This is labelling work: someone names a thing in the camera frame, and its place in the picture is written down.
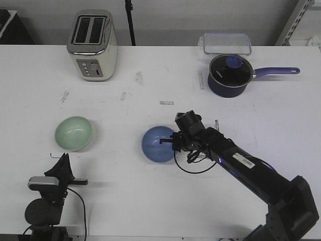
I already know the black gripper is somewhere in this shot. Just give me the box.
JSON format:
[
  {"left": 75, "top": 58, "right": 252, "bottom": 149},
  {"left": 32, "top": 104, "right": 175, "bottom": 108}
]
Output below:
[
  {"left": 159, "top": 110, "right": 205, "bottom": 152},
  {"left": 44, "top": 153, "right": 88, "bottom": 201}
]

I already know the blue bowl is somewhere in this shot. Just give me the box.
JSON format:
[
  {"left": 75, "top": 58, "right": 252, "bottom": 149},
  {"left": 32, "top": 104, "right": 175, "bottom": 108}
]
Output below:
[{"left": 141, "top": 126, "right": 174, "bottom": 163}]

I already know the light green bowl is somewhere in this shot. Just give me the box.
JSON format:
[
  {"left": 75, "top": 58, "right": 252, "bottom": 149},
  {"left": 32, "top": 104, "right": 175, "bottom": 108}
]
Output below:
[{"left": 55, "top": 116, "right": 93, "bottom": 152}]

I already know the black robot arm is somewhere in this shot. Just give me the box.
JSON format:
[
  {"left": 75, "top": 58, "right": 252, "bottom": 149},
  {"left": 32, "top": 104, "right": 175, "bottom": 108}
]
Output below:
[
  {"left": 25, "top": 153, "right": 88, "bottom": 240},
  {"left": 70, "top": 111, "right": 320, "bottom": 240}
]

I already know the glass pot lid blue knob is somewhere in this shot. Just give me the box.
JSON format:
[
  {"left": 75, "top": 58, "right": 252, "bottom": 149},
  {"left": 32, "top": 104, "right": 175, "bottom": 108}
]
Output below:
[{"left": 209, "top": 54, "right": 253, "bottom": 87}]

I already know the clear plastic food container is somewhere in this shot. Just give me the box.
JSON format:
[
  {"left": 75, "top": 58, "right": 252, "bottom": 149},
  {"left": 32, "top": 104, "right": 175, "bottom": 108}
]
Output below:
[{"left": 198, "top": 33, "right": 252, "bottom": 55}]

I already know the cream two-slot toaster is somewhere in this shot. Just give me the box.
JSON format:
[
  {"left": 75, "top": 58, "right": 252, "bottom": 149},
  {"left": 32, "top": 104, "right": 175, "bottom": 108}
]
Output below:
[{"left": 67, "top": 9, "right": 118, "bottom": 82}]

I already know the black tripod pole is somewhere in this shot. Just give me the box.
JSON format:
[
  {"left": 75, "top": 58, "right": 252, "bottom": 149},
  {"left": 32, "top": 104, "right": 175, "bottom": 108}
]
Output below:
[{"left": 125, "top": 0, "right": 136, "bottom": 46}]

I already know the grey metal shelf upright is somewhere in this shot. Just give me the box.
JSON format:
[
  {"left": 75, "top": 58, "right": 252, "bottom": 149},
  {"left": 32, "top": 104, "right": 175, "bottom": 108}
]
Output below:
[{"left": 275, "top": 1, "right": 320, "bottom": 46}]

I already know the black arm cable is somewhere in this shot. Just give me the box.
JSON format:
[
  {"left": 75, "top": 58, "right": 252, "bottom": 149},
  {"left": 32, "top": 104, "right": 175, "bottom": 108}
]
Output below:
[
  {"left": 173, "top": 150, "right": 219, "bottom": 174},
  {"left": 22, "top": 187, "right": 88, "bottom": 238}
]

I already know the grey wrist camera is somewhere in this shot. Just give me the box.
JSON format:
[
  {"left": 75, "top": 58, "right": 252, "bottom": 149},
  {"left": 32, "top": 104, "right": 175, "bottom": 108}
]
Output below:
[{"left": 28, "top": 176, "right": 59, "bottom": 191}]

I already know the blue saucepan with handle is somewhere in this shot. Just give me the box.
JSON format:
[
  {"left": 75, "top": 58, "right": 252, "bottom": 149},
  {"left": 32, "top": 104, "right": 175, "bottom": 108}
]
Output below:
[{"left": 208, "top": 54, "right": 300, "bottom": 98}]

